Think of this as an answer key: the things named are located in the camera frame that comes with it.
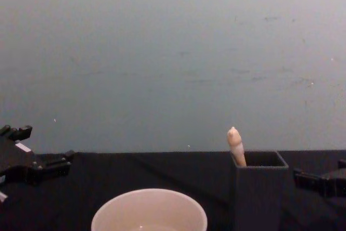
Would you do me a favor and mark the plain pale wall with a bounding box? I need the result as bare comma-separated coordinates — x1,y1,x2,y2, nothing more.
0,0,346,155

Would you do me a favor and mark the black square holder box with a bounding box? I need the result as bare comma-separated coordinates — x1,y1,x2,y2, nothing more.
230,150,290,231

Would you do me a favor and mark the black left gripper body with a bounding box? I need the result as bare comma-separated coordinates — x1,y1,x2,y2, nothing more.
0,135,38,185

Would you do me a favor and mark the black table cloth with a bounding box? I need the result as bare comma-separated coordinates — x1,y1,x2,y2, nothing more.
0,149,346,231

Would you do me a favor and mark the cream wooden stick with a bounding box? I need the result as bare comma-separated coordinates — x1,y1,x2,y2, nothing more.
227,126,248,168

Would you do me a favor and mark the white paper cup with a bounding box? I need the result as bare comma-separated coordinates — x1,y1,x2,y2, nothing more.
90,188,209,231

